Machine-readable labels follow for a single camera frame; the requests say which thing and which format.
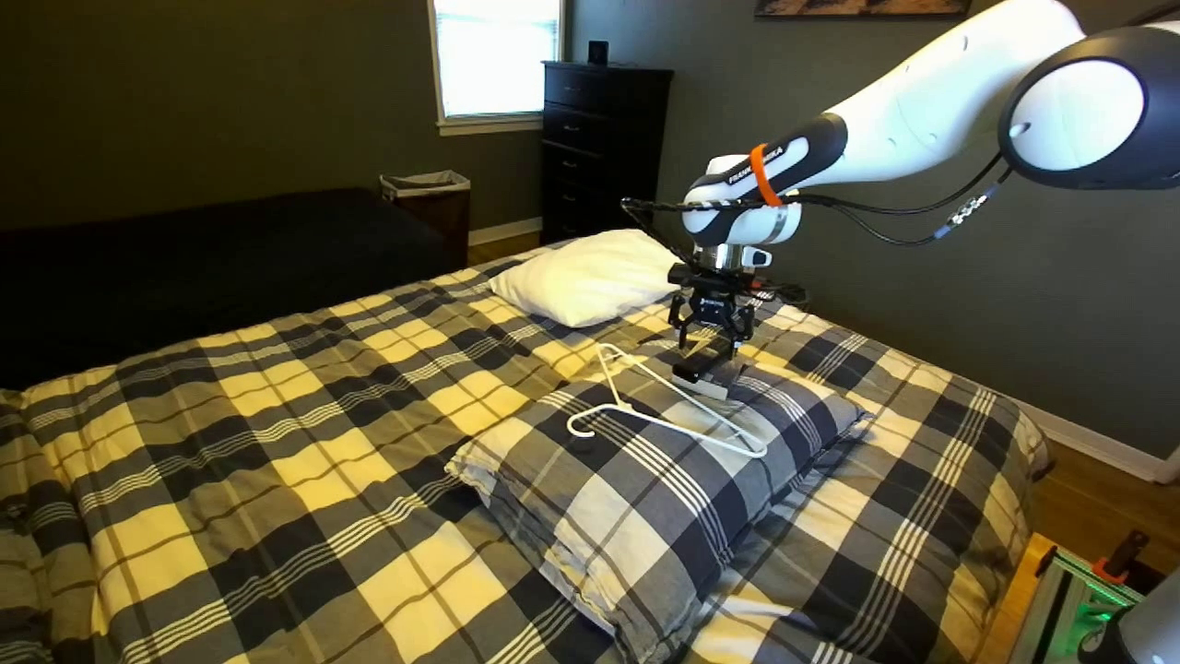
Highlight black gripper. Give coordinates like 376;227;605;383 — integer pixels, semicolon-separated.
668;259;773;362

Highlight plain white pillow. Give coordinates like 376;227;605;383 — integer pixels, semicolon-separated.
488;227;685;331

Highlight plaid pillow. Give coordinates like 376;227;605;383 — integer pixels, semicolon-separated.
444;349;875;664

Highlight white plastic hanger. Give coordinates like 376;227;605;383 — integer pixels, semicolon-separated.
565;340;771;462

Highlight black dresser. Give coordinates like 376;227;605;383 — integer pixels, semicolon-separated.
537;60;677;246

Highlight wooden nightstand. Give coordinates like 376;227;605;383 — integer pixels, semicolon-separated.
376;168;477;270

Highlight bright window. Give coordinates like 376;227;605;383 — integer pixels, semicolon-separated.
423;0;574;136

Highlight white baseboard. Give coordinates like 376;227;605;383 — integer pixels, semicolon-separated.
1015;395;1180;489

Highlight plaid yellow grey bedspread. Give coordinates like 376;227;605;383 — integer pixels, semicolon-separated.
0;253;1056;664

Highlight green box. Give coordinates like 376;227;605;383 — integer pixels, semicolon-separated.
1034;545;1151;664

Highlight dark couch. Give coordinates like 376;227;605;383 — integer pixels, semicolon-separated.
0;186;460;392

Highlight grey rounded object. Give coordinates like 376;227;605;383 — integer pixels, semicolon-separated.
1105;570;1180;664

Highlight orange strap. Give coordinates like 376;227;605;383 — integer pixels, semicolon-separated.
745;142;787;211

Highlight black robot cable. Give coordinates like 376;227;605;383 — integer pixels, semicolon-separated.
615;146;1026;253

